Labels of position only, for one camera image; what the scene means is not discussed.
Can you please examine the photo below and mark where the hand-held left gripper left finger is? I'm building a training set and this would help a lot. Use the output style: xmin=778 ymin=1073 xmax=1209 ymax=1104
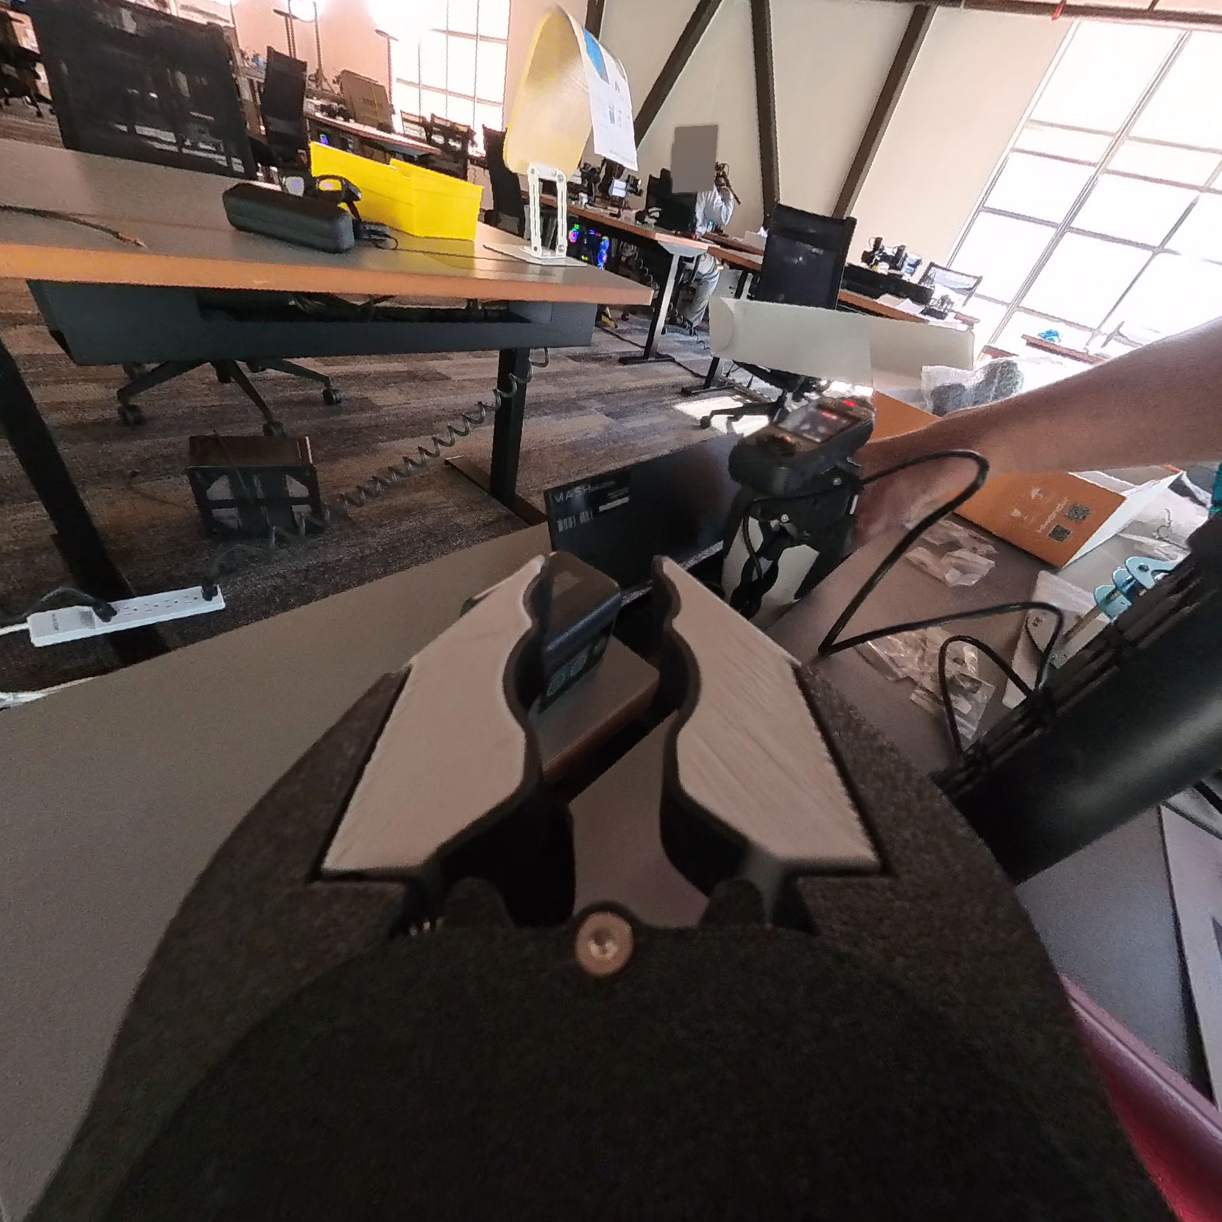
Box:
xmin=319 ymin=558 xmax=547 ymax=881

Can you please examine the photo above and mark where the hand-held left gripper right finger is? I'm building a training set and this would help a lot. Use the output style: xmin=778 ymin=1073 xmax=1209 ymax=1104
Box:
xmin=653 ymin=558 xmax=884 ymax=875

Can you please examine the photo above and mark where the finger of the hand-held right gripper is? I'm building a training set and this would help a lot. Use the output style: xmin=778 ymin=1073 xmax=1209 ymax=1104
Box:
xmin=757 ymin=538 xmax=833 ymax=629
xmin=721 ymin=516 xmax=767 ymax=614

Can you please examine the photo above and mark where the black power cord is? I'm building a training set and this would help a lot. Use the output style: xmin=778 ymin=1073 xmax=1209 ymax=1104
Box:
xmin=819 ymin=450 xmax=1065 ymax=757

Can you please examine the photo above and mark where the cardboard box with foam insert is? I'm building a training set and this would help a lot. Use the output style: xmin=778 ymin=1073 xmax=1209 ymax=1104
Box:
xmin=711 ymin=296 xmax=1189 ymax=572

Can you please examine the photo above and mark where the blue toy robot arm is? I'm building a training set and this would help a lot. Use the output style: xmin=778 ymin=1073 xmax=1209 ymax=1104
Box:
xmin=1092 ymin=458 xmax=1222 ymax=623

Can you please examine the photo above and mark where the person's right forearm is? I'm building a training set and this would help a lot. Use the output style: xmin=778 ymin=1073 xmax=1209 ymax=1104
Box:
xmin=897 ymin=320 xmax=1222 ymax=499

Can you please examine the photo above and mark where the wood-edged desk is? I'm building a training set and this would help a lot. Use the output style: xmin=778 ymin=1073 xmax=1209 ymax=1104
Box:
xmin=0 ymin=139 xmax=657 ymax=661
xmin=539 ymin=196 xmax=764 ymax=369

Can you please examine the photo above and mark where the grey desk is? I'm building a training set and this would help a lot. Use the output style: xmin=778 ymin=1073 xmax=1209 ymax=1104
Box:
xmin=0 ymin=434 xmax=1222 ymax=1222

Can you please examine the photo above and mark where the person's right hand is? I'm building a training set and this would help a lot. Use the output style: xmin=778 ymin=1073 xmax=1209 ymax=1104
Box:
xmin=854 ymin=433 xmax=957 ymax=538

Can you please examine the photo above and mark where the black box with label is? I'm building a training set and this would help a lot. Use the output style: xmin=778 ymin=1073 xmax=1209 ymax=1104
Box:
xmin=545 ymin=444 xmax=764 ymax=599

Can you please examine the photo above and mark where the small clear parts bag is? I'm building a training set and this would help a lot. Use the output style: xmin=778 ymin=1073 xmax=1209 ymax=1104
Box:
xmin=854 ymin=621 xmax=1008 ymax=751
xmin=902 ymin=520 xmax=998 ymax=590

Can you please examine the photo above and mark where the bubble wrap parts bag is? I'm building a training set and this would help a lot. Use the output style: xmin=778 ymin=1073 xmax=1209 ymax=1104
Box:
xmin=920 ymin=358 xmax=1025 ymax=419

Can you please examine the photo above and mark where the black office chair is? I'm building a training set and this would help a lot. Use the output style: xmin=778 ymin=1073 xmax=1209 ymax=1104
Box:
xmin=699 ymin=203 xmax=858 ymax=431
xmin=259 ymin=47 xmax=316 ymax=184
xmin=28 ymin=0 xmax=345 ymax=436

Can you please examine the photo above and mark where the dark grey cylinder bottle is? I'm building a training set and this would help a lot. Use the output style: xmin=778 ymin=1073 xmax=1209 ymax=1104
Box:
xmin=936 ymin=520 xmax=1222 ymax=885

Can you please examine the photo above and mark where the white stand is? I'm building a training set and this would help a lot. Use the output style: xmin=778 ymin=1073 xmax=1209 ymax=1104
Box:
xmin=481 ymin=163 xmax=598 ymax=271

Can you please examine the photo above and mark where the white power strip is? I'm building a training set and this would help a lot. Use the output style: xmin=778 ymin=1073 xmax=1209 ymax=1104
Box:
xmin=28 ymin=585 xmax=226 ymax=650

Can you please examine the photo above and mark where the black crate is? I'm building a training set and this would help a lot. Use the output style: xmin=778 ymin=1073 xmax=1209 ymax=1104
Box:
xmin=186 ymin=433 xmax=322 ymax=538

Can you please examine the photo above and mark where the hanging printed poster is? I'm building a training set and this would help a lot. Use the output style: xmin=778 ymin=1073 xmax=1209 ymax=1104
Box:
xmin=580 ymin=27 xmax=639 ymax=171

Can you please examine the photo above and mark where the cream curved board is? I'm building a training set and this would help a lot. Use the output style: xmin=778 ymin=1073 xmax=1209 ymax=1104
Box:
xmin=502 ymin=3 xmax=595 ymax=178

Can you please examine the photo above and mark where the yellow bin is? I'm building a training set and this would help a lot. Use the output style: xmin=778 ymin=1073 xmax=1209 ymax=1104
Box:
xmin=308 ymin=141 xmax=484 ymax=243

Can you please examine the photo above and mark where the red cylinder bottle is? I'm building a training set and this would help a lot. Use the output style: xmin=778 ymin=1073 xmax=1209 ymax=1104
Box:
xmin=1064 ymin=983 xmax=1222 ymax=1222

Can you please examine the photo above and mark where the black device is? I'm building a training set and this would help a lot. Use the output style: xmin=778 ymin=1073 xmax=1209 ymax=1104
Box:
xmin=222 ymin=182 xmax=359 ymax=255

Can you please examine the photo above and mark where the black coiled cable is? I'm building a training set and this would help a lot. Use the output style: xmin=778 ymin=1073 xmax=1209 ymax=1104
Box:
xmin=325 ymin=371 xmax=532 ymax=514

